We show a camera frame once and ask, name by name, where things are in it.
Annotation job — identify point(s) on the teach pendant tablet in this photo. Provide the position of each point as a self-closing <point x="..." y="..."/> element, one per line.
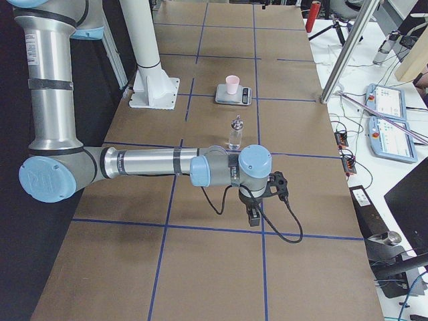
<point x="388" y="141"/>
<point x="388" y="101"/>

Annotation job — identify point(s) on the black computer monitor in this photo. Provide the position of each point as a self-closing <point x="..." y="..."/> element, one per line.
<point x="407" y="202"/>

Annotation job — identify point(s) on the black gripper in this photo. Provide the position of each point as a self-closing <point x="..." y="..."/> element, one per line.
<point x="247" y="201"/>

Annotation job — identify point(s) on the silver digital kitchen scale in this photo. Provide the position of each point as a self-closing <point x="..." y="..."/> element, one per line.
<point x="241" y="98"/>

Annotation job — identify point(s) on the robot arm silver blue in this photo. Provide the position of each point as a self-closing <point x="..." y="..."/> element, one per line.
<point x="97" y="99"/>

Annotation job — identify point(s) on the aluminium frame post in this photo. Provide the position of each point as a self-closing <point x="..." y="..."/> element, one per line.
<point x="363" y="18"/>

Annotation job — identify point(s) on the far teach pendant tablet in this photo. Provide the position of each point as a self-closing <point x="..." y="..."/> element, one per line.
<point x="388" y="101"/>

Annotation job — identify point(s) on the near teach pendant tablet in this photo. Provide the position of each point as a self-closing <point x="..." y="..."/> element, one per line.
<point x="388" y="141"/>

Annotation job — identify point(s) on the orange connector block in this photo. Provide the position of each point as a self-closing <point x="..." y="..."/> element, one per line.
<point x="348" y="163"/>
<point x="341" y="139"/>

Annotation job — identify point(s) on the glass sauce bottle metal spout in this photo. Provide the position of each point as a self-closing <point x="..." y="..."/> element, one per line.
<point x="236" y="133"/>

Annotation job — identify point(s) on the black box with label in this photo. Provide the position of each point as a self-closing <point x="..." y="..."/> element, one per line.
<point x="369" y="219"/>

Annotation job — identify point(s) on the black clamp stand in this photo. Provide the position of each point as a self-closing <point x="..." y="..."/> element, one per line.
<point x="396" y="271"/>

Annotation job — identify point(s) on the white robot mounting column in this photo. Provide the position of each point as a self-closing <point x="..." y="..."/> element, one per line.
<point x="152" y="87"/>

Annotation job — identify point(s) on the pink cup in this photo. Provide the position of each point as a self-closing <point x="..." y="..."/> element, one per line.
<point x="232" y="84"/>

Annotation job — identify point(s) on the black tripod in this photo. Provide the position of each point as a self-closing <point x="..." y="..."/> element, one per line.
<point x="338" y="26"/>

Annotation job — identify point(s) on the red cylinder tube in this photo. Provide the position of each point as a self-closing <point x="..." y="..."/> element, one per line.
<point x="313" y="13"/>

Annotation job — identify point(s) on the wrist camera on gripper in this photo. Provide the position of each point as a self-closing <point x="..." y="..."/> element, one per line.
<point x="277" y="185"/>

